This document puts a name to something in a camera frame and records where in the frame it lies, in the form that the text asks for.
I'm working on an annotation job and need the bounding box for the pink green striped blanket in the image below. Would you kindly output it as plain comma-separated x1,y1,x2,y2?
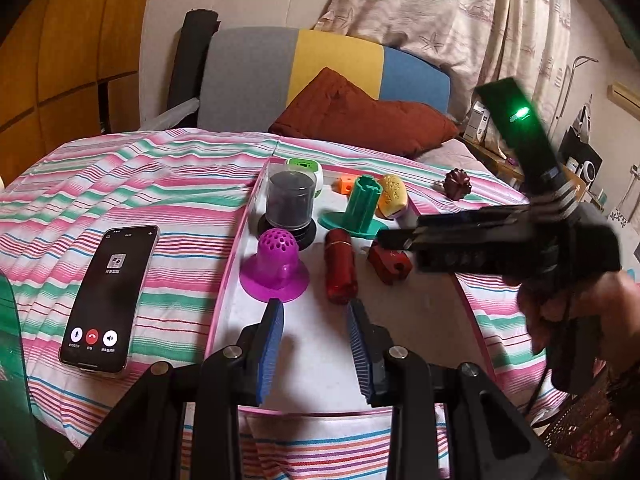
0,127,571,480

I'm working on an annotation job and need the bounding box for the grey yellow blue headboard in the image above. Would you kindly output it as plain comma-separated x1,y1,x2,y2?
196,26,451,133

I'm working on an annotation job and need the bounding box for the green plastic holder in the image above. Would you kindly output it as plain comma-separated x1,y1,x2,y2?
318,174,383,240

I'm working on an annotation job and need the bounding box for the red cylinder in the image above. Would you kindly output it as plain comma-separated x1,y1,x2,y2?
324,228,358,306

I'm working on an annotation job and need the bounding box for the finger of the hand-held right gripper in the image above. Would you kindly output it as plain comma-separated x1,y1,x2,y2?
419,203,532,233
376,227,506,272

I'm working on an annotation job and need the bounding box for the thin metal rod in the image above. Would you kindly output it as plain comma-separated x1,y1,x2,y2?
552,55,601,126

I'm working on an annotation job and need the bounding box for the magenta funnel-shaped strainer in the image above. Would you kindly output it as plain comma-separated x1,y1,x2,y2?
239,227,310,303

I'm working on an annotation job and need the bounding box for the wooden shelf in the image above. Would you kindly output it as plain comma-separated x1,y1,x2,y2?
457,132,526,191

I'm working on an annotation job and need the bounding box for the white carton box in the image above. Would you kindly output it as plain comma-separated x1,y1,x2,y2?
462,100,493,142

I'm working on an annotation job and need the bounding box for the person's right hand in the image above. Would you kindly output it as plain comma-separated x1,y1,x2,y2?
517,269,640,376

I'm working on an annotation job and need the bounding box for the pink-rimmed white tray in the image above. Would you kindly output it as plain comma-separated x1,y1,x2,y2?
205,160,498,416

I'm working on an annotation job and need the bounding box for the green translucent plastic panel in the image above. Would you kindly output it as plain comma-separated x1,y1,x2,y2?
0,270,46,480

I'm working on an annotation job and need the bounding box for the black cable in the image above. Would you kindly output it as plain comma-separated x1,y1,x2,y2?
525,370,556,421

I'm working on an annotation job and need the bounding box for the clear canister with black base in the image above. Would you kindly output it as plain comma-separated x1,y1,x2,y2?
256,168,319,250

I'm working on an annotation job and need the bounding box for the brown pillow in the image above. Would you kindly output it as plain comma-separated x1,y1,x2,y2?
268,66,460,157

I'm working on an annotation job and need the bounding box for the black smartphone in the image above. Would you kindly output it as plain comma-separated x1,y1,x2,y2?
59,225,159,375

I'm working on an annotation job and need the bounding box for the black rolled mat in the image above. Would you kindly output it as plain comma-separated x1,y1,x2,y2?
166,8,222,126

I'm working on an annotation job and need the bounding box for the beige starfish print curtain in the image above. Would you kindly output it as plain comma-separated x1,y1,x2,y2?
312,0,573,151

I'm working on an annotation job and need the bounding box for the dark brown fluted mold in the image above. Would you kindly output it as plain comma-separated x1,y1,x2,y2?
445,168,473,202

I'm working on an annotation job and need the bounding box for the black speaker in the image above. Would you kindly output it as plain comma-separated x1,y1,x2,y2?
557,127,603,191

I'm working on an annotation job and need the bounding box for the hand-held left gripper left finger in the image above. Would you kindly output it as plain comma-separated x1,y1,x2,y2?
67,298,285,480

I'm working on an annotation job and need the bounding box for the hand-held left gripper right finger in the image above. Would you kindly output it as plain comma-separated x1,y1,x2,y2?
346,298,551,480

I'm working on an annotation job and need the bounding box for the wooden wardrobe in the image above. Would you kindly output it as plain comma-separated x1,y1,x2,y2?
0,0,166,136

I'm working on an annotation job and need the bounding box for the white box with green lid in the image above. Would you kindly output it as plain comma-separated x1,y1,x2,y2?
286,156,324,201

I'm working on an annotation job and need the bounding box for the mauve pillow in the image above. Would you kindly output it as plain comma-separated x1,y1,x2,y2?
417,137,493,171

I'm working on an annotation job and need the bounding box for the red block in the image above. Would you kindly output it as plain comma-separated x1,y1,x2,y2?
367,241,413,286

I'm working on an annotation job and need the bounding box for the orange yellow toy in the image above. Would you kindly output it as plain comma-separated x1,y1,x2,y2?
376,173,408,219

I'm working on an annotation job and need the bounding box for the beige air conditioner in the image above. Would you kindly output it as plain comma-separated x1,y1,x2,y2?
607,82,640,108

